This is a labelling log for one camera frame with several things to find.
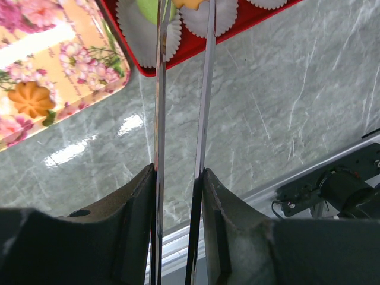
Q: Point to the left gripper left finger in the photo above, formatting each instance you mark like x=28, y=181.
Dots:
x=103, y=243

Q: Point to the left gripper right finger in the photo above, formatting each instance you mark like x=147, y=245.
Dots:
x=244, y=246

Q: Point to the green macaron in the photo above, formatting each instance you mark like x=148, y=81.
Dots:
x=149, y=9

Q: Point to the metal tongs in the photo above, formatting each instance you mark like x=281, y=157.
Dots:
x=182, y=101

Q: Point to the orange flower cookie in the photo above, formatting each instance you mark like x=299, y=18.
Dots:
x=189, y=4

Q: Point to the swirl cookie near green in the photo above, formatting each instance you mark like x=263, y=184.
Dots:
x=31, y=99

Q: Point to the floral tray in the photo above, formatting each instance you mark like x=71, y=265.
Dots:
x=65, y=46

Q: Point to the white paper cup bottom left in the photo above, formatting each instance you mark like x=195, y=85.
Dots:
x=142, y=34

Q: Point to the white paper cup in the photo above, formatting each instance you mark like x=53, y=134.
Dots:
x=196, y=21
x=142, y=34
x=268, y=4

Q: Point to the red cookie box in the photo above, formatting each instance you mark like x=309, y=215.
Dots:
x=248, y=16

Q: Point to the white paper cup bottom middle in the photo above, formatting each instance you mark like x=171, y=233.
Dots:
x=196, y=21

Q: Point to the white paper cup bottom right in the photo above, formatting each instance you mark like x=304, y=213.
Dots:
x=268, y=4

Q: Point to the aluminium rail front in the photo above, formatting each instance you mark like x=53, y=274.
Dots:
x=267, y=202

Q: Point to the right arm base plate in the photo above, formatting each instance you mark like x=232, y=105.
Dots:
x=304, y=192

